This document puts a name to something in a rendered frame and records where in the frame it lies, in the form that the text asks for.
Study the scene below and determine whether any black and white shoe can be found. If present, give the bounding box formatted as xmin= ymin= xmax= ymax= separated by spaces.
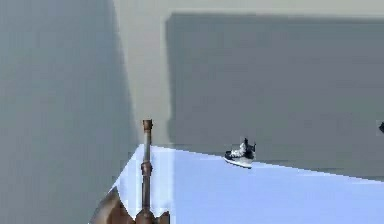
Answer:
xmin=223 ymin=137 xmax=257 ymax=170

